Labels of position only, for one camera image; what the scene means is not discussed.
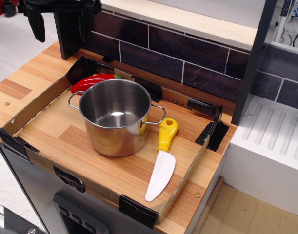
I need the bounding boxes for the white toy sink drainboard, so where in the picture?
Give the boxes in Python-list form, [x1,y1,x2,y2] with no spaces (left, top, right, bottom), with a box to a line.
[222,96,298,215]

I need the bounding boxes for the dark grey vertical post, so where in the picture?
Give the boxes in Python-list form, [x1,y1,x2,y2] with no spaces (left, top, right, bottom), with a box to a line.
[54,12,82,60]

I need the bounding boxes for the cardboard fence with black tape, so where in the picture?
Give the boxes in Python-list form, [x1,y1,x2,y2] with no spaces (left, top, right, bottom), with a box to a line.
[0,57,235,234]

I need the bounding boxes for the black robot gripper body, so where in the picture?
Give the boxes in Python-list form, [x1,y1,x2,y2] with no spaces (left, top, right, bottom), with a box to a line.
[17,0,102,15]

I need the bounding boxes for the light wooden shelf ledge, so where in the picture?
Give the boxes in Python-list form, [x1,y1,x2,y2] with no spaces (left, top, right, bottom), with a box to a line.
[101,0,257,51]

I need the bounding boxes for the yellow handled toy knife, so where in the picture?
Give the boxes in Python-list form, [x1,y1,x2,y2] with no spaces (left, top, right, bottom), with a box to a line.
[145,118,179,202]

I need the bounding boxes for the stainless steel metal pot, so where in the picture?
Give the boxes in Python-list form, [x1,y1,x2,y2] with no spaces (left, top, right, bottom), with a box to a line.
[76,79,166,156]

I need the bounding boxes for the red toy chili pepper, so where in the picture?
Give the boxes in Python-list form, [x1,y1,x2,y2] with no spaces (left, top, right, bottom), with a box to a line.
[71,74,121,93]

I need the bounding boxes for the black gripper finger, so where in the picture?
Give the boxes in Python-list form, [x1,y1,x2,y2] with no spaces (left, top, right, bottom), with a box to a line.
[79,4,93,41]
[27,9,45,42]

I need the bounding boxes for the dark grey cabinet side panel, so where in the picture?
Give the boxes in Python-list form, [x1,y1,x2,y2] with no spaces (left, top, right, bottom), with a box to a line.
[232,0,279,125]

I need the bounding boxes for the grey oven control panel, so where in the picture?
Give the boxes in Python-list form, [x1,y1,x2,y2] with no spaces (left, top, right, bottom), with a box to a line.
[53,193,110,234]

